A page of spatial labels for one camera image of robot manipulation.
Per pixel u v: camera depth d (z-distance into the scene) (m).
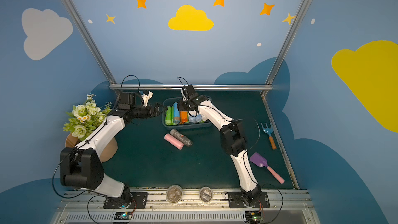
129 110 0.67
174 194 0.72
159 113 0.75
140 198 0.75
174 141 0.93
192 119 0.98
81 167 0.43
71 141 0.78
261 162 0.86
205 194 0.72
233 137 0.57
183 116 0.98
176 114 1.00
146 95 0.78
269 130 1.00
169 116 1.04
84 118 0.68
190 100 0.73
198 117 0.98
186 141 0.91
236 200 0.74
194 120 0.98
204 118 0.99
